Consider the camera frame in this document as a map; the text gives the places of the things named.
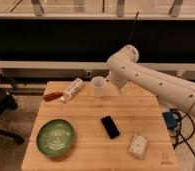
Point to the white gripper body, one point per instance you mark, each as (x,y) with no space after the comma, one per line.
(119,85)

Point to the white ceramic cup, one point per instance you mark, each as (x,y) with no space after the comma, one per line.
(98,84)

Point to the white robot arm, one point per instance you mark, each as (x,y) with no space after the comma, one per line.
(123,67)

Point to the white tube with label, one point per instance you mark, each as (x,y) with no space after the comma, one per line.
(71,90)

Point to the black smartphone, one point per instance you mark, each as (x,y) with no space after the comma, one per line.
(110,127)

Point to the blue power adapter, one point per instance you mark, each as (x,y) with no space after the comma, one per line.
(170,120)

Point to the white rectangular box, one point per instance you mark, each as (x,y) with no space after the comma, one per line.
(138,146)

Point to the red-brown sausage toy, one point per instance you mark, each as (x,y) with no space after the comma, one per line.
(52,96)

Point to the green patterned plate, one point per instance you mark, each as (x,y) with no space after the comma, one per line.
(55,138)

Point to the black office chair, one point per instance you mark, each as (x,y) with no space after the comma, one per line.
(7,101)

